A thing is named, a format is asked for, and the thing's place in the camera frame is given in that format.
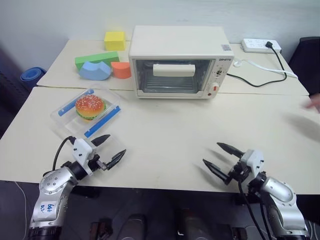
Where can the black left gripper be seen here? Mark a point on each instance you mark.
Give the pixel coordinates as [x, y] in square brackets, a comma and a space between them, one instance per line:
[96, 162]

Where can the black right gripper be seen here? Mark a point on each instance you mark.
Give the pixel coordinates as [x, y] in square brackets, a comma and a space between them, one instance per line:
[238, 172]

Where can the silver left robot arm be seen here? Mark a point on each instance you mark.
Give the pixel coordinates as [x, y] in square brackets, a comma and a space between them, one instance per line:
[51, 183]

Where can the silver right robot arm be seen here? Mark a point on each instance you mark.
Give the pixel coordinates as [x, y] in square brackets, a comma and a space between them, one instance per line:
[278, 191]

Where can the cream toaster oven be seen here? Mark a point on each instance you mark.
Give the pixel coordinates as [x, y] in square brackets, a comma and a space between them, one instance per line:
[175, 42]

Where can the person's bare hand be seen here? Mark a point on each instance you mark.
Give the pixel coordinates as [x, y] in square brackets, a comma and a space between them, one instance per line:
[315, 102]

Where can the toy hamburger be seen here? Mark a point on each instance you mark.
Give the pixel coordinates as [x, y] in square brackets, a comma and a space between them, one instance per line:
[90, 107]

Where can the clear plastic container blue latches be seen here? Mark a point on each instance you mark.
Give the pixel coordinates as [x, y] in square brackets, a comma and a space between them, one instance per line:
[67, 122]

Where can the blue foam arch block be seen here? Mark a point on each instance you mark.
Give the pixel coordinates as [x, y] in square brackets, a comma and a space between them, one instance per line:
[95, 71]

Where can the orange foam half cylinder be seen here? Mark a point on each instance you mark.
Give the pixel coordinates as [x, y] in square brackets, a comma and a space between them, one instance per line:
[121, 70]

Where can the green foam block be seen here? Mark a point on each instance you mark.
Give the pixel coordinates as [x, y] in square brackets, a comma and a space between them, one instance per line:
[100, 57]

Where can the yellow foam cube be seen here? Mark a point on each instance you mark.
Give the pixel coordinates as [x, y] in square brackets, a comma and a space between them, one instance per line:
[114, 41]

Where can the white power strip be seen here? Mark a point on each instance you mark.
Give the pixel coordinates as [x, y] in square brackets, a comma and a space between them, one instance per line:
[255, 45]

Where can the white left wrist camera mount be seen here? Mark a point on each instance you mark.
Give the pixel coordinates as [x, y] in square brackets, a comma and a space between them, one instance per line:
[82, 150]

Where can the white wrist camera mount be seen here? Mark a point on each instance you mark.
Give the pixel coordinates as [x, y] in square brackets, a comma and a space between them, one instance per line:
[253, 160]
[82, 150]

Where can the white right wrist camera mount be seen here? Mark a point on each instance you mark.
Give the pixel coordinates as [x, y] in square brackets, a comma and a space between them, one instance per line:
[253, 160]

